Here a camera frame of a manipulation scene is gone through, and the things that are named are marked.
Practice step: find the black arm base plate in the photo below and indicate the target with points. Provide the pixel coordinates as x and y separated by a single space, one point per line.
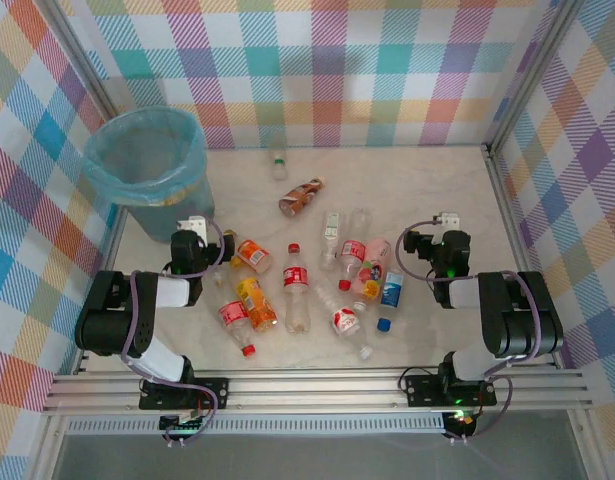
422 390
212 390

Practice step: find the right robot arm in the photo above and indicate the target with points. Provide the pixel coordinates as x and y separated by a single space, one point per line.
522 325

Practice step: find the controller board green light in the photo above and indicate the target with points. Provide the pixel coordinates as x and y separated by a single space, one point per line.
182 425
459 420

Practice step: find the clear bottle blue label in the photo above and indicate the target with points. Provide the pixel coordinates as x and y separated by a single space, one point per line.
391 295

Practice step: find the cola bottle red label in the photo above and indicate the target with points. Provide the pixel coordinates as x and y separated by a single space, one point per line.
296 277

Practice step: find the small orange label bottle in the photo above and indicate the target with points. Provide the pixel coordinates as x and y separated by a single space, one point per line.
252 254

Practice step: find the clear bottle green neck band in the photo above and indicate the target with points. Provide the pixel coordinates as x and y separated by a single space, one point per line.
278 170

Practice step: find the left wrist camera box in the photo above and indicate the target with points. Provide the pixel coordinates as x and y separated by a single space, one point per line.
197 225

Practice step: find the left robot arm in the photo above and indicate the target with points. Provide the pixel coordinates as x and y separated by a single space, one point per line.
107 325

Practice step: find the clear bottle red white label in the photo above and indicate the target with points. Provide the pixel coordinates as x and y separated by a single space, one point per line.
344 320

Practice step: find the pink plastic bottle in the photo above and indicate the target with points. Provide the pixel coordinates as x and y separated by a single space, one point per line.
377 255

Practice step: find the brown label plastic bottle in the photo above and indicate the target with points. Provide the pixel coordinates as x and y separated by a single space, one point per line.
299 197

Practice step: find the wide aluminium mounting rail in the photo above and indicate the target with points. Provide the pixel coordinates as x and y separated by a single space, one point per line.
312 392

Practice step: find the large orange yellow bottle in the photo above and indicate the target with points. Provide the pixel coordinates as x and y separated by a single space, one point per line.
257 305

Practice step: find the aluminium frame post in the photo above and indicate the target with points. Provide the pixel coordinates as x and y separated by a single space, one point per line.
527 75
584 445
85 65
44 445

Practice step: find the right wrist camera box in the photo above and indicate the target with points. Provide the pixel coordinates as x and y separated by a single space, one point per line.
449 219

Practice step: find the clear bottle green white label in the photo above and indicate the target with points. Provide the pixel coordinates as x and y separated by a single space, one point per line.
331 235

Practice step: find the trash bin with blue bag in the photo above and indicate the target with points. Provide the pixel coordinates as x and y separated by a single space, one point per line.
94 165

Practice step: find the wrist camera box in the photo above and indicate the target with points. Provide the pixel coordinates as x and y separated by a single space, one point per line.
197 225
449 219

